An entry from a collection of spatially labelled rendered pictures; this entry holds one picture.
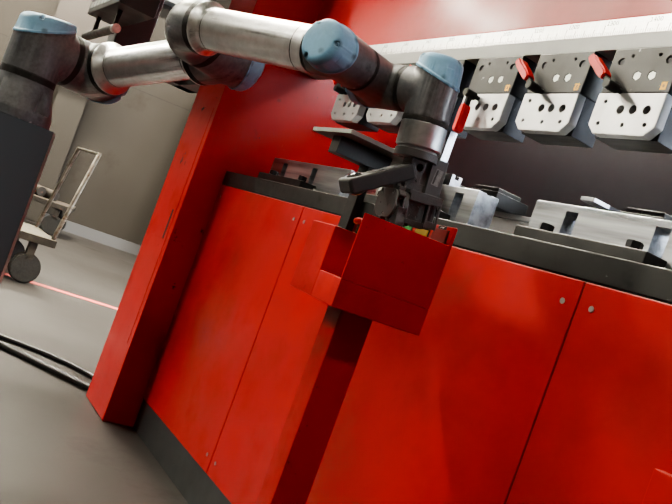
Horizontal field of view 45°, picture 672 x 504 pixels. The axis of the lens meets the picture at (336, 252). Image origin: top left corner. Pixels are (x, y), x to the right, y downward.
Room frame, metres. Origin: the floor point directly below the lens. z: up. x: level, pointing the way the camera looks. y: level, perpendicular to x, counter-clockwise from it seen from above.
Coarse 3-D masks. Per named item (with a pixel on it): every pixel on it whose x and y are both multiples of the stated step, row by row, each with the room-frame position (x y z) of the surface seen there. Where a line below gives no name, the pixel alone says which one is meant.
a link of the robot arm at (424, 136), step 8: (408, 120) 1.25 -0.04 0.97; (416, 120) 1.24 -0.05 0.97; (400, 128) 1.27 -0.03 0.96; (408, 128) 1.25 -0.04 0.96; (416, 128) 1.24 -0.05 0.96; (424, 128) 1.24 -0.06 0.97; (432, 128) 1.24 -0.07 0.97; (440, 128) 1.25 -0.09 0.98; (400, 136) 1.26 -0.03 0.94; (408, 136) 1.25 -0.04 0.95; (416, 136) 1.24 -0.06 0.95; (424, 136) 1.24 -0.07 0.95; (432, 136) 1.24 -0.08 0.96; (440, 136) 1.25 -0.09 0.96; (400, 144) 1.27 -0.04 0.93; (408, 144) 1.25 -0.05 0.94; (416, 144) 1.24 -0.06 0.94; (424, 144) 1.24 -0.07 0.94; (432, 144) 1.25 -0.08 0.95; (440, 144) 1.26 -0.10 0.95; (432, 152) 1.26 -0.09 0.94; (440, 152) 1.27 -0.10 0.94
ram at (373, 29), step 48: (336, 0) 2.55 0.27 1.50; (384, 0) 2.28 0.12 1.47; (432, 0) 2.07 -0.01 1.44; (480, 0) 1.89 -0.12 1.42; (528, 0) 1.74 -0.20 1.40; (576, 0) 1.61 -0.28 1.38; (624, 0) 1.50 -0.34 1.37; (480, 48) 1.83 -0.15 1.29; (528, 48) 1.69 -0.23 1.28; (576, 48) 1.57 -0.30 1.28; (624, 48) 1.46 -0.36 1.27
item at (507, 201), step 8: (488, 192) 2.01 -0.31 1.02; (496, 192) 1.98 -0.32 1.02; (504, 192) 2.00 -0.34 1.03; (504, 200) 1.99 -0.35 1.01; (512, 200) 2.00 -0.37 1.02; (520, 200) 2.03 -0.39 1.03; (496, 208) 2.00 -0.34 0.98; (504, 208) 2.00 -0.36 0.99; (512, 208) 2.01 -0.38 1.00; (520, 208) 2.02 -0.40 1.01
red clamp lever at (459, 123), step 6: (468, 90) 1.74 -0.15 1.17; (468, 96) 1.75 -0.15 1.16; (474, 96) 1.75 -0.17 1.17; (468, 102) 1.75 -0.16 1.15; (462, 108) 1.75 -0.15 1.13; (468, 108) 1.75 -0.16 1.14; (462, 114) 1.75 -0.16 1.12; (468, 114) 1.76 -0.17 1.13; (456, 120) 1.75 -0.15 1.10; (462, 120) 1.75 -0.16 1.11; (456, 126) 1.75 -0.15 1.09; (462, 126) 1.75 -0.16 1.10
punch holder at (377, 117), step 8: (400, 64) 2.10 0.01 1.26; (408, 64) 2.06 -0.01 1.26; (368, 112) 2.15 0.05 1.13; (376, 112) 2.12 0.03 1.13; (384, 112) 2.09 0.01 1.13; (392, 112) 2.05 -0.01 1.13; (400, 112) 2.04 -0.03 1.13; (368, 120) 2.14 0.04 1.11; (376, 120) 2.11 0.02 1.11; (384, 120) 2.07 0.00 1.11; (392, 120) 2.04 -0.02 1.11; (400, 120) 2.05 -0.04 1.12; (384, 128) 2.16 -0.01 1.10; (392, 128) 2.11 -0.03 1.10
